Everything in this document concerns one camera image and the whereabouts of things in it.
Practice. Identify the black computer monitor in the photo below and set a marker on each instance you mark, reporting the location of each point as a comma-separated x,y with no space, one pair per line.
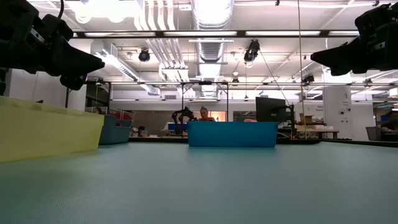
270,109

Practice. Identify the black ceiling spotlight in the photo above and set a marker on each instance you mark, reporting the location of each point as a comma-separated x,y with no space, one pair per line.
252,51
144,55

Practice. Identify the teal table mat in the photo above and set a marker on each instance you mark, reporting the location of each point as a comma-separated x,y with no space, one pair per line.
199,186

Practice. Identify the bright blue plastic bin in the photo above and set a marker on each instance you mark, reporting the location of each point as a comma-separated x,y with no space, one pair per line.
233,134

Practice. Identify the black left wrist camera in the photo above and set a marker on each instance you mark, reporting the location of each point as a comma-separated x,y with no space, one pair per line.
57,26

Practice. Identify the translucent yellow plastic bin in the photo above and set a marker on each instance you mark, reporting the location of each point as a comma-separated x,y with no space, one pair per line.
46,130

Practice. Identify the grey-blue plastic bin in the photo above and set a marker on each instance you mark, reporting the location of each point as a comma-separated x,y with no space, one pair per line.
115,132

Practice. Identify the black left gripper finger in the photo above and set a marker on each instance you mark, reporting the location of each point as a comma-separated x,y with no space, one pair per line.
74,83
81,62

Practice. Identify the cardboard box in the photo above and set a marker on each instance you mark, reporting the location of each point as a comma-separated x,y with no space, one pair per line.
306,119

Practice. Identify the person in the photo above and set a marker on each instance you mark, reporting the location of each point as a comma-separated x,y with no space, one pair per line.
391,124
99,110
205,114

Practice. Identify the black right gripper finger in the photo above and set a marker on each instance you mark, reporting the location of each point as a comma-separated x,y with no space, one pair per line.
339,59

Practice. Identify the wooden background desk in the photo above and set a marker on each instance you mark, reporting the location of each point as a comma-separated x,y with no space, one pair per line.
320,130

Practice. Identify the white rectangular ceiling duct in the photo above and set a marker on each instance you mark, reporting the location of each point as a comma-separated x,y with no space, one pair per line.
115,60

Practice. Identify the black background robot arm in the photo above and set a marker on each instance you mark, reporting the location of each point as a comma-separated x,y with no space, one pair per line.
182,116

